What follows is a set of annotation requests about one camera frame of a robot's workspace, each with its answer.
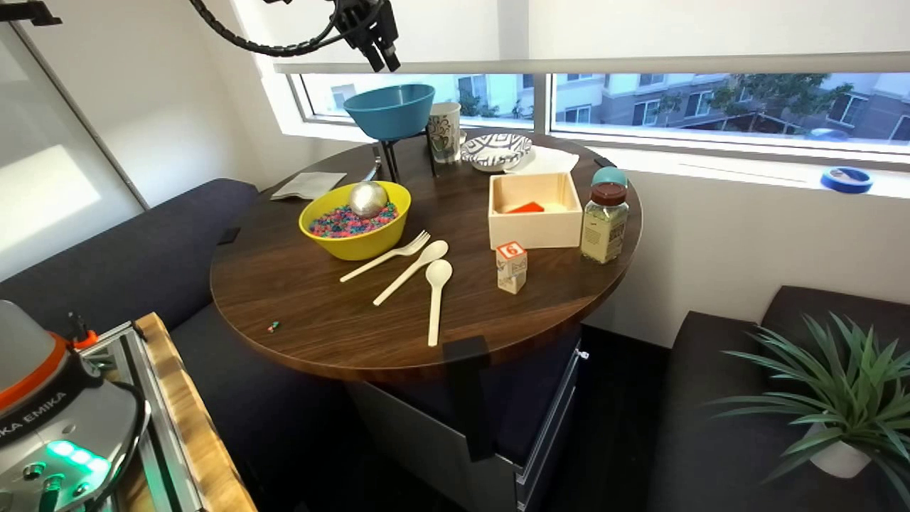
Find blue tape roll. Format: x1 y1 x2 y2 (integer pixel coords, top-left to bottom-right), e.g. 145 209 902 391
819 162 875 199

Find glass jar with filling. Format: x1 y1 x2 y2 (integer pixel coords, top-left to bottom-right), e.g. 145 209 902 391
423 99 465 171

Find black white patterned plate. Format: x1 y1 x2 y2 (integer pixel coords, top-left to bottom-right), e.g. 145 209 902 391
458 132 537 176

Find dark square seat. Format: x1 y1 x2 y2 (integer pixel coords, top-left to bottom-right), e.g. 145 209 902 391
649 281 910 512

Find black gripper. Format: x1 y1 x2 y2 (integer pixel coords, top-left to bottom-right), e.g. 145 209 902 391
327 0 403 75

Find colourful candies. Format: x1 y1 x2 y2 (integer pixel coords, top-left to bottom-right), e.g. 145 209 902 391
306 202 397 240

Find grey table base cabinet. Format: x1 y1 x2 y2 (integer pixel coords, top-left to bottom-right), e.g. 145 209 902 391
340 345 588 512

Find yellow bowl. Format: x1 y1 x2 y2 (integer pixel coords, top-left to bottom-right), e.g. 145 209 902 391
296 181 414 264

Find green spiky plant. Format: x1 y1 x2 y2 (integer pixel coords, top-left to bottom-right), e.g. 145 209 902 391
707 310 910 506

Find glass wall panel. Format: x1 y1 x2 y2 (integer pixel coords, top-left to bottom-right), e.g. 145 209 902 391
0 20 153 286

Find white roller blind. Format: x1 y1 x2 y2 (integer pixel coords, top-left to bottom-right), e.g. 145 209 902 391
269 0 910 77

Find blue bowl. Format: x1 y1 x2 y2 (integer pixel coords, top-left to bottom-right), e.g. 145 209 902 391
340 82 437 145

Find black wire bowl stand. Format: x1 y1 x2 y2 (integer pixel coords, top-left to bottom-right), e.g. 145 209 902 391
374 135 440 185

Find small teal bowl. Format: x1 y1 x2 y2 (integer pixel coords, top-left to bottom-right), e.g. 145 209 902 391
588 165 635 190

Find white window frame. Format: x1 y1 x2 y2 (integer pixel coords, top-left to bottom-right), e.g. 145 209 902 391
252 64 910 206

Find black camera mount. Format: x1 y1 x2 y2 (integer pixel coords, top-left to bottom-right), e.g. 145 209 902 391
0 0 66 28

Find cream plastic fork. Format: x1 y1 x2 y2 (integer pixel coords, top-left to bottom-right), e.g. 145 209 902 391
339 227 431 289

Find cream plastic spoon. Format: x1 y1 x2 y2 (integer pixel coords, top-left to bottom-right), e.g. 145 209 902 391
370 240 451 310
423 259 454 350

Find dark long sofa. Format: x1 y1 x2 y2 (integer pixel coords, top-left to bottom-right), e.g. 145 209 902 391
0 176 355 512

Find spice jar brown lid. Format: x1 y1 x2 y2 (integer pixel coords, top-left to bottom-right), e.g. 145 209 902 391
578 182 635 269

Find white napkin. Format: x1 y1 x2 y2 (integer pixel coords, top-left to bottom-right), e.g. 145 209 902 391
511 145 582 181

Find white plant pot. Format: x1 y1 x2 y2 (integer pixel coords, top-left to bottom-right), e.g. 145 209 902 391
808 439 875 483

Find wooden board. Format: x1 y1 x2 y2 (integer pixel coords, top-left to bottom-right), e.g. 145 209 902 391
127 310 262 512

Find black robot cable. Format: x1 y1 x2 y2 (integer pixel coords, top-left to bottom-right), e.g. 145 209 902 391
187 0 340 61

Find light wooden box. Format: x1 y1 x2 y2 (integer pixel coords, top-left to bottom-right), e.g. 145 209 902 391
485 171 586 254

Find silver serving spoon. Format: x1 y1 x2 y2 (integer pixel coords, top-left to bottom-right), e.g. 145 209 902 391
350 162 393 220

